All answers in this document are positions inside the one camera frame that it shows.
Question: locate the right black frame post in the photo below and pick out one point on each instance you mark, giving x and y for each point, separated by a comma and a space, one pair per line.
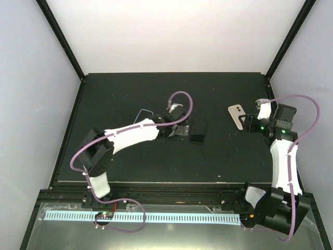
291, 35

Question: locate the black frame post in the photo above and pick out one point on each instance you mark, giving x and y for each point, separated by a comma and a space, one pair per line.
291, 35
53, 23

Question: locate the phone in blue case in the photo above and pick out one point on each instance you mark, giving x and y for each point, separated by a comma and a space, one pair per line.
142, 115

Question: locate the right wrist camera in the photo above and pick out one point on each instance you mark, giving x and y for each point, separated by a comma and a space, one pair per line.
264, 108

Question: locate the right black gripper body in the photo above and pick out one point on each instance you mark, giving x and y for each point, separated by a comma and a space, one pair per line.
250, 122

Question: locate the left black frame post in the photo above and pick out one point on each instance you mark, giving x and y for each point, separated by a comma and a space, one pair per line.
53, 23

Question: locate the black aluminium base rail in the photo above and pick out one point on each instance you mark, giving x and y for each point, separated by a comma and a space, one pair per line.
220, 195

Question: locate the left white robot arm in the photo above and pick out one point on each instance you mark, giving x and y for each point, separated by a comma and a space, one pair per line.
99, 147

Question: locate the black foam table mat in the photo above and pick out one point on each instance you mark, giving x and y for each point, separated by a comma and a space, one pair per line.
227, 155

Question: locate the right circuit board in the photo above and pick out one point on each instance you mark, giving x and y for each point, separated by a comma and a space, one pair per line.
247, 217

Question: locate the white slotted cable duct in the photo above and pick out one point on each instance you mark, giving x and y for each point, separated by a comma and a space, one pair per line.
155, 217

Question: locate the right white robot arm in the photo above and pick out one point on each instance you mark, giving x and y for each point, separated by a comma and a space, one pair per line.
282, 207

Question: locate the bare black phone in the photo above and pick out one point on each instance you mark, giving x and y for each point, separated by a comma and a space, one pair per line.
197, 131

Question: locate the circuit board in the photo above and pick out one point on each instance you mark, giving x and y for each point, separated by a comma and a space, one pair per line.
104, 215
247, 217

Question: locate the left circuit board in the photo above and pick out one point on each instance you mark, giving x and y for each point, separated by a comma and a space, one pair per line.
104, 215

